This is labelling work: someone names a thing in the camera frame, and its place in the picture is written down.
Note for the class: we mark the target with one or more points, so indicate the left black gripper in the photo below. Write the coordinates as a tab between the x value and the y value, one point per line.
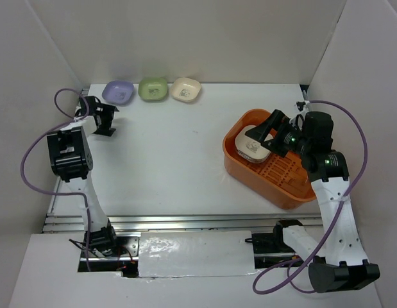
108	111

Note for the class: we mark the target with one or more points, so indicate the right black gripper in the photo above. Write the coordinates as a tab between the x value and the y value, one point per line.
276	119

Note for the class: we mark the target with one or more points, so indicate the purple plate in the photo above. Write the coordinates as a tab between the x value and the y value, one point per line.
118	92

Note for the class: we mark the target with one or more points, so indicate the cream plate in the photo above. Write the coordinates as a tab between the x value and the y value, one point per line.
185	90
249	149

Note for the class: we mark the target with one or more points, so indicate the green plate back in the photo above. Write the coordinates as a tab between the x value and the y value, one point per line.
153	89

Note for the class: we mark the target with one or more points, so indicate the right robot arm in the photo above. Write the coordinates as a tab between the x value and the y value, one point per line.
338	261

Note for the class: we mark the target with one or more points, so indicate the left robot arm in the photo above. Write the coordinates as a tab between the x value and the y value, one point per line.
72	161

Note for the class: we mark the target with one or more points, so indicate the orange plastic bin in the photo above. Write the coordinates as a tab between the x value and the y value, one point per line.
281	180

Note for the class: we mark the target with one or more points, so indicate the white foil cover sheet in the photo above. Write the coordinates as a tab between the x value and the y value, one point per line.
195	254

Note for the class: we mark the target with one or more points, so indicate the aluminium rail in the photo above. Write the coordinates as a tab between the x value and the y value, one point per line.
123	224

